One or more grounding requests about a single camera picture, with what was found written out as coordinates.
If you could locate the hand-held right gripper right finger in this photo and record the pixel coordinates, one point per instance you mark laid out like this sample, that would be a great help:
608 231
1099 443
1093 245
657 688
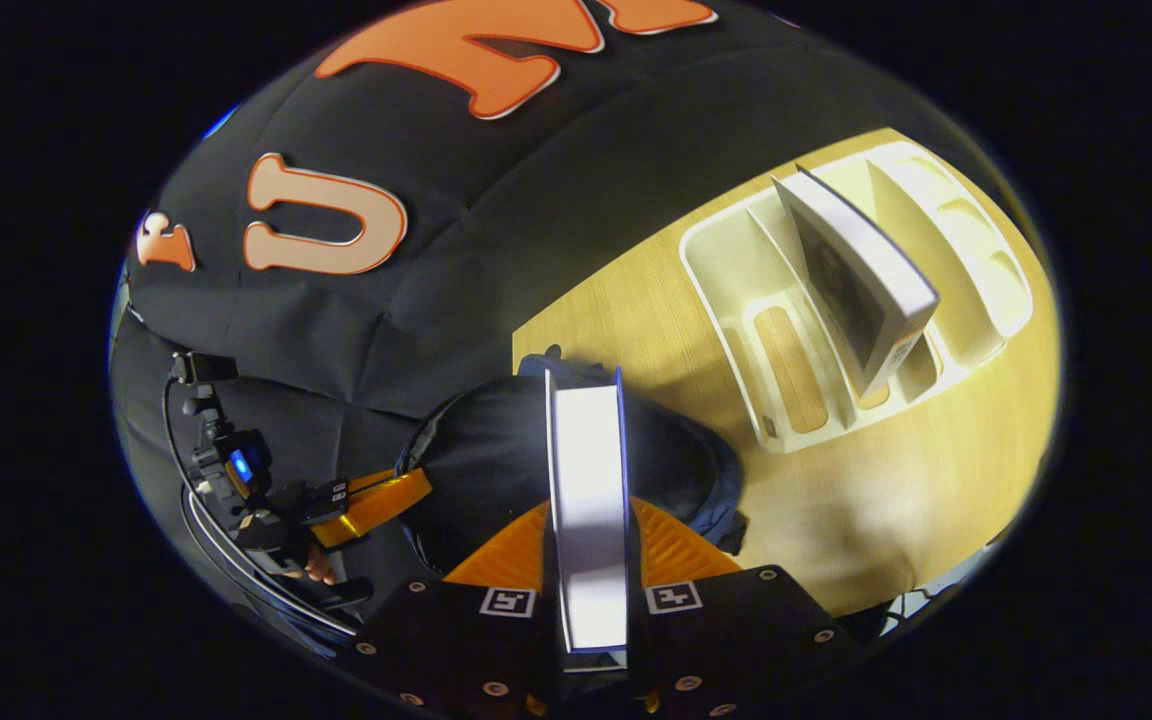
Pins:
726 640

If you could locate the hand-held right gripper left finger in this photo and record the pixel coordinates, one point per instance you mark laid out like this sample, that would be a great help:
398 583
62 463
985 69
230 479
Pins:
446 640

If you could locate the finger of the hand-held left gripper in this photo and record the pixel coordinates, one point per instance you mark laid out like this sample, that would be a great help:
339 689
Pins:
376 500

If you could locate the blue schoolbag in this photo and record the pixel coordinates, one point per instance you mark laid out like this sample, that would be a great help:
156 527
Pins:
476 450

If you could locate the blue cover book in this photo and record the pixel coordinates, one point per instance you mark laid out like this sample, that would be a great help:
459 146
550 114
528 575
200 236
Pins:
588 500

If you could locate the white bookshelf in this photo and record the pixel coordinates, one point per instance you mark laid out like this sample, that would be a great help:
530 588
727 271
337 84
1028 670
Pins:
726 260

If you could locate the white photo cover book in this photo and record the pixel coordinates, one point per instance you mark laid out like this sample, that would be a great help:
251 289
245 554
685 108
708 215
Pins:
866 270

